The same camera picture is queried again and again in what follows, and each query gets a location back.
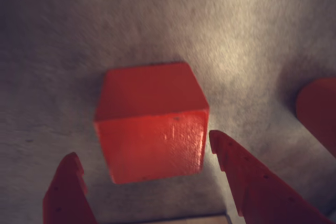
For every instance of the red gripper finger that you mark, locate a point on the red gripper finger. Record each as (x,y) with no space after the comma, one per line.
(262,195)
(67,195)

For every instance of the red wooden cube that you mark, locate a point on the red wooden cube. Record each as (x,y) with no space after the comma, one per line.
(149,129)

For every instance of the orange rounded wooden block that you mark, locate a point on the orange rounded wooden block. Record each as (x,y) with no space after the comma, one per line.
(320,108)

